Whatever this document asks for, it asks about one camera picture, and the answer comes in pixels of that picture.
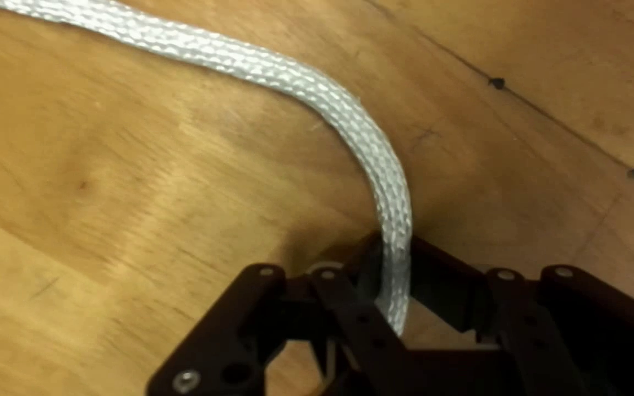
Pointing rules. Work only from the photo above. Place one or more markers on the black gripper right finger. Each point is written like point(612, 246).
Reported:
point(537, 331)

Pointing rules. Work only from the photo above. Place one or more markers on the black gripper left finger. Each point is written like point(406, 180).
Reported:
point(257, 337)

